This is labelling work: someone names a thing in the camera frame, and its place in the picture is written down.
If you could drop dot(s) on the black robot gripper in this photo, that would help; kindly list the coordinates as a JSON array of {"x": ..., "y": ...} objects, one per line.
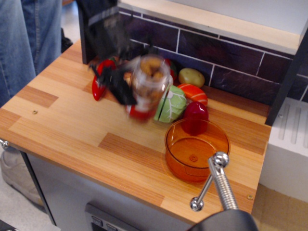
[{"x": 103, "y": 35}]

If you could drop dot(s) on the clear jar of almonds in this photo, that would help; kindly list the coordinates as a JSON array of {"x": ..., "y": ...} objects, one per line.
[{"x": 150, "y": 81}]

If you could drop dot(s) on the orange transparent plastic pot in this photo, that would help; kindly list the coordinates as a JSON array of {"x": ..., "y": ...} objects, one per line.
[{"x": 189, "y": 144}]

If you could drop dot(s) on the red toy chili pepper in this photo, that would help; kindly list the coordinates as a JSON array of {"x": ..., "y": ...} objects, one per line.
[{"x": 101, "y": 71}]

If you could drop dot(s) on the red toy strawberry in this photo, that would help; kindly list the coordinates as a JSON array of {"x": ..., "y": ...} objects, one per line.
[{"x": 173, "y": 70}]

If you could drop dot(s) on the green toy cabbage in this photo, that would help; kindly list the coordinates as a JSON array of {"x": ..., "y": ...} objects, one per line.
[{"x": 171, "y": 105}]

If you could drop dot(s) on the yellow toy potato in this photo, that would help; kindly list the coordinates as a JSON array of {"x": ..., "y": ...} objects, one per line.
[{"x": 191, "y": 76}]

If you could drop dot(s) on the orange salmon sushi toy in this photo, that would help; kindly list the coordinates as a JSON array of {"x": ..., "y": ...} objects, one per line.
[{"x": 194, "y": 94}]

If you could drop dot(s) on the dark red toy onion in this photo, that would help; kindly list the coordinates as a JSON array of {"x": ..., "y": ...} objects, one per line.
[{"x": 195, "y": 118}]

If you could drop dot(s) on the person leg in jeans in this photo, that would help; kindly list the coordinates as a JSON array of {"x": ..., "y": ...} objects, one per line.
[{"x": 30, "y": 40}]

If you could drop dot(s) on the wooden upper shelf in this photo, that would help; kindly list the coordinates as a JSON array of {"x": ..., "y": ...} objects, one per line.
[{"x": 226, "y": 26}]

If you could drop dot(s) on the small metal side knob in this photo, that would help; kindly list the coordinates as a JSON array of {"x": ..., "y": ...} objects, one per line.
[{"x": 4, "y": 144}]

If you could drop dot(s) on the grey toy oven panel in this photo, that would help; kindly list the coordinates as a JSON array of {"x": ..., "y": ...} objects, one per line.
[{"x": 99, "y": 220}]

